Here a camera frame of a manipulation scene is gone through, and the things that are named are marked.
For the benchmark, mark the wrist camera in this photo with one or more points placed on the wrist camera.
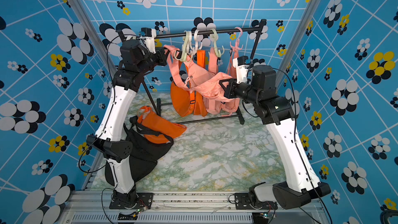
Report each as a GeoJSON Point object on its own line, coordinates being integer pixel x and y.
{"type": "Point", "coordinates": [242, 68]}
{"type": "Point", "coordinates": [148, 36]}

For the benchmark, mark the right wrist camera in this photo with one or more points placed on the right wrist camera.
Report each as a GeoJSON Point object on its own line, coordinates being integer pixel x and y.
{"type": "Point", "coordinates": [242, 68]}

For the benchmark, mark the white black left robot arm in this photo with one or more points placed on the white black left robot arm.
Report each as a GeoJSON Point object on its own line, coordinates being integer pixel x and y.
{"type": "Point", "coordinates": [139, 57]}

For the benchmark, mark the black clothes rack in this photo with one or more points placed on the black clothes rack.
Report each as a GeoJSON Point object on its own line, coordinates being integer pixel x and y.
{"type": "Point", "coordinates": [205, 60]}

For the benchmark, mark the green hook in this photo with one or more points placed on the green hook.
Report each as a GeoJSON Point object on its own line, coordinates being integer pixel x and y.
{"type": "Point", "coordinates": [218, 52]}
{"type": "Point", "coordinates": [182, 55]}

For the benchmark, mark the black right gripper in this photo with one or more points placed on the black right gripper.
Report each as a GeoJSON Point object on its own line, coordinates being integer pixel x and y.
{"type": "Point", "coordinates": [230, 91]}

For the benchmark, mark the pink hook rightmost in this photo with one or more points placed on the pink hook rightmost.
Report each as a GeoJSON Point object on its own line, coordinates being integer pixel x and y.
{"type": "Point", "coordinates": [238, 39]}

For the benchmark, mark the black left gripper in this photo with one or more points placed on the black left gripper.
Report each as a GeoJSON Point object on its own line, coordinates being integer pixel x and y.
{"type": "Point", "coordinates": [161, 55]}

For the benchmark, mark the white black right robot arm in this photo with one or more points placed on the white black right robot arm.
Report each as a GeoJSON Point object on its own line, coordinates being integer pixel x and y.
{"type": "Point", "coordinates": [302, 184]}

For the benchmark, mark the orange bag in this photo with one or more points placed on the orange bag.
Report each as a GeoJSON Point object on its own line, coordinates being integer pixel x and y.
{"type": "Point", "coordinates": [157, 129]}
{"type": "Point", "coordinates": [185, 102]}

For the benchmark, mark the aluminium corner post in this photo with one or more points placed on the aluminium corner post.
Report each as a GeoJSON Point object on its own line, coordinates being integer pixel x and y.
{"type": "Point", "coordinates": [83, 17]}
{"type": "Point", "coordinates": [296, 39]}

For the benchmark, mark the black bag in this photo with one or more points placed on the black bag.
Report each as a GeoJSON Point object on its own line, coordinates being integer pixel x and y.
{"type": "Point", "coordinates": [142, 154]}

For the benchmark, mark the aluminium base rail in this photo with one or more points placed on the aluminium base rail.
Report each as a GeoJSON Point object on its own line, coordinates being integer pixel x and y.
{"type": "Point", "coordinates": [187, 207]}

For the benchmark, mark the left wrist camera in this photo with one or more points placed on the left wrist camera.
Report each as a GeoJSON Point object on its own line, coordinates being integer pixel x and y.
{"type": "Point", "coordinates": [148, 36]}

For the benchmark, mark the aluminium corner post left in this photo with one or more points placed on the aluminium corner post left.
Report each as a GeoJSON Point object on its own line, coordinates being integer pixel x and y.
{"type": "Point", "coordinates": [83, 17]}

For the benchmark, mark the aluminium corner post right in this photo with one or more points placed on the aluminium corner post right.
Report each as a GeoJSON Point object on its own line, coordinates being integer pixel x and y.
{"type": "Point", "coordinates": [296, 39]}

